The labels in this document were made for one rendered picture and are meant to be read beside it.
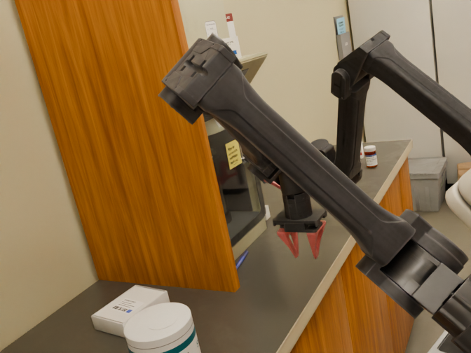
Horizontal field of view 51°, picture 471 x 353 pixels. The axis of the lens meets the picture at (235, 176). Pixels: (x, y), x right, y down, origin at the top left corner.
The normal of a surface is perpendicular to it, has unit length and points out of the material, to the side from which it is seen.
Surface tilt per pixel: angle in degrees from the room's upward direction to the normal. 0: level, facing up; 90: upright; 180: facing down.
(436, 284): 57
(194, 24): 90
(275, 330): 0
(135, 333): 0
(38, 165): 90
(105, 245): 90
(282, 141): 81
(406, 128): 90
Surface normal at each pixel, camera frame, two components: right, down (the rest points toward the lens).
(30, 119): 0.87, -0.04
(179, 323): -0.19, -0.94
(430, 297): -0.32, -0.25
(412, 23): -0.46, 0.33
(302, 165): 0.08, 0.11
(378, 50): 0.08, -0.47
